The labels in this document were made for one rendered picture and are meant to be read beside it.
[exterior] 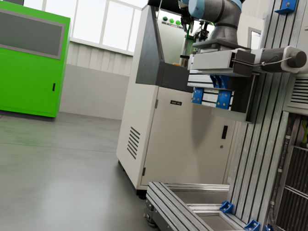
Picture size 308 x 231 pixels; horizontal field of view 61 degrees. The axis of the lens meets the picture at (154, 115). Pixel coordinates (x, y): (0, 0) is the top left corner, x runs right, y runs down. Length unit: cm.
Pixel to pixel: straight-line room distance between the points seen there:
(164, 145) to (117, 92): 422
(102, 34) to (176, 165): 442
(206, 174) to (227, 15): 114
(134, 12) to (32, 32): 256
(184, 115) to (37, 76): 294
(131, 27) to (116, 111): 189
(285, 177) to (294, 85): 39
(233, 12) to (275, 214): 95
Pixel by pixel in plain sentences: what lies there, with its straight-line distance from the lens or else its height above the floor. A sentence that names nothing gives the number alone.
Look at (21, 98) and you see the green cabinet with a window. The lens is 440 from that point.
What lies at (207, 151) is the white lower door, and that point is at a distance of 198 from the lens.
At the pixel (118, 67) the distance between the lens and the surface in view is 596.
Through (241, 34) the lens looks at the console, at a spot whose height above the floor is 136.
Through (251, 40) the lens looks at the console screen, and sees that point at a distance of 249.
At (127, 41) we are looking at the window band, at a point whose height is 176.
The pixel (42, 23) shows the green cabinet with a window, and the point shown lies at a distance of 441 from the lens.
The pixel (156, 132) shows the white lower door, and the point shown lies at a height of 48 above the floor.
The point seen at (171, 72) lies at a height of 89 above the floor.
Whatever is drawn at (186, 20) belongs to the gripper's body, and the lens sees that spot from 191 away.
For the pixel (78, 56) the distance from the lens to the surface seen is 582.
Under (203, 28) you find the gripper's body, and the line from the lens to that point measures 208.
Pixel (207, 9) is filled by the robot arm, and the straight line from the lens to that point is 137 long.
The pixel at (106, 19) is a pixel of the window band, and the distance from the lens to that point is 599.
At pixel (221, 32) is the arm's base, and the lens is 140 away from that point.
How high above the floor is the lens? 74
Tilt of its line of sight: 5 degrees down
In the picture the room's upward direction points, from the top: 11 degrees clockwise
